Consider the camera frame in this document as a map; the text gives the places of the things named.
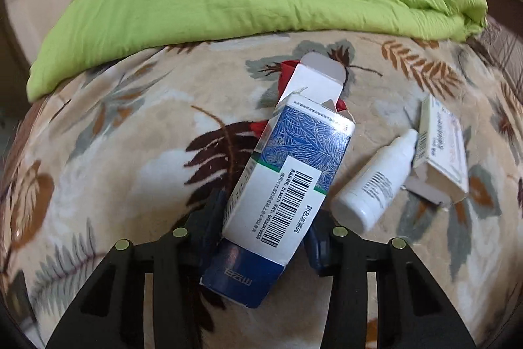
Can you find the blue and white carton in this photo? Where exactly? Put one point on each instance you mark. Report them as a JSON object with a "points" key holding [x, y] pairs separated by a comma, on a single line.
{"points": [[294, 152]]}

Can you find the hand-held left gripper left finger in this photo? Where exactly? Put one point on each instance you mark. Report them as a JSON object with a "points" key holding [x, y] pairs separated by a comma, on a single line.
{"points": [[171, 271]]}

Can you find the white plastic bottle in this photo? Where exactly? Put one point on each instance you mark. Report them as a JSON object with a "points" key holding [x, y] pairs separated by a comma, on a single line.
{"points": [[372, 189]]}

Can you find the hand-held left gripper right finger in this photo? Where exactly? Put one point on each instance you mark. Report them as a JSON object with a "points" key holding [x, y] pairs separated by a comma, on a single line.
{"points": [[318, 251]]}

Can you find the red carton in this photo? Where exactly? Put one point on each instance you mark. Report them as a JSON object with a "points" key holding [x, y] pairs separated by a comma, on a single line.
{"points": [[287, 73]]}

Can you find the small white carton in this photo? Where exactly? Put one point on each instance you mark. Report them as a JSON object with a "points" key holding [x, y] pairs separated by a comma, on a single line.
{"points": [[441, 152]]}

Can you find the striped bed sheet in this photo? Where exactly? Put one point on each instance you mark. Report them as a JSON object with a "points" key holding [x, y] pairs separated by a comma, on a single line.
{"points": [[498, 46]]}

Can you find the brown wooden bed rail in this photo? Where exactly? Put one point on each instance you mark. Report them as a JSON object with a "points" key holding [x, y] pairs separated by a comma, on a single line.
{"points": [[14, 54]]}

